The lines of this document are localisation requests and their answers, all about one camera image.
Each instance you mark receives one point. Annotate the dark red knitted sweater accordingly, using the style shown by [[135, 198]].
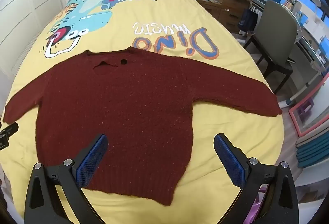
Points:
[[128, 110]]

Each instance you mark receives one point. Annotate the white desk lamp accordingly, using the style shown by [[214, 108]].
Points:
[[315, 0]]

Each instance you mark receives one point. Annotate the white wardrobe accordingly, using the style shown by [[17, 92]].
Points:
[[25, 8]]

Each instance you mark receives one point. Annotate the white study desk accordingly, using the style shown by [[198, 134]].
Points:
[[308, 46]]

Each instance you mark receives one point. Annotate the wooden drawer cabinet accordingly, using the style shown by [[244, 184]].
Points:
[[231, 8]]

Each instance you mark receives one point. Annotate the pink framed board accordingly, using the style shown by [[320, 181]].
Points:
[[295, 122]]

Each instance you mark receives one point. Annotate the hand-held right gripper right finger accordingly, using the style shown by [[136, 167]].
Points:
[[228, 159]]

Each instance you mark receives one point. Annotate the grey chair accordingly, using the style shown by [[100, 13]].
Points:
[[277, 26]]

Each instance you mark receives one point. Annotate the purple plastic item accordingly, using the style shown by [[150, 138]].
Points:
[[261, 195]]

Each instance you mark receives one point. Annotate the yellow printed blanket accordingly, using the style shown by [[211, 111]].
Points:
[[180, 21]]

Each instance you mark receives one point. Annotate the stack of teal mats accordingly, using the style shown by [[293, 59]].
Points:
[[313, 149]]

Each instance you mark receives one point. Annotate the navy tote bag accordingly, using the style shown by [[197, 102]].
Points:
[[248, 21]]

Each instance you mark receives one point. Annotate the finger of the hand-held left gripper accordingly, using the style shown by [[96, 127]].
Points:
[[11, 129]]

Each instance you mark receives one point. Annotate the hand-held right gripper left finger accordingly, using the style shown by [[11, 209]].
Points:
[[92, 162]]

